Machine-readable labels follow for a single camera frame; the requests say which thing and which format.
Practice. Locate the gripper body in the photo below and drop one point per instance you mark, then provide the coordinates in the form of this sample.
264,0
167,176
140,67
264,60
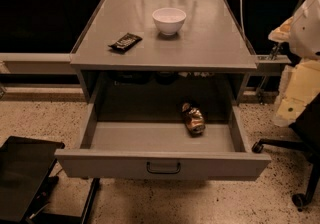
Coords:
306,33

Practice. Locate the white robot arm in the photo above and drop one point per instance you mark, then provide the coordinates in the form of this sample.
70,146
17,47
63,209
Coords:
301,31

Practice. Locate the grey open top drawer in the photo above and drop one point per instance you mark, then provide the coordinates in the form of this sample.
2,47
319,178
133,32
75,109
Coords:
122,149

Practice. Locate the grey metal cabinet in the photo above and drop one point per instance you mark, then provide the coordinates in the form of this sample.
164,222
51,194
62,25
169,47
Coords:
209,41

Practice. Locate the white ceramic bowl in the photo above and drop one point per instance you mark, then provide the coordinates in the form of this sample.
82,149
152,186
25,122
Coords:
169,20

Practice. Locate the black snack bar wrapper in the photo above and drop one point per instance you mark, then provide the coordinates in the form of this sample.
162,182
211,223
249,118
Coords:
126,42

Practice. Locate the black drawer handle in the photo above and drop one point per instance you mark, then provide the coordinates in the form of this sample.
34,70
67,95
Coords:
163,169

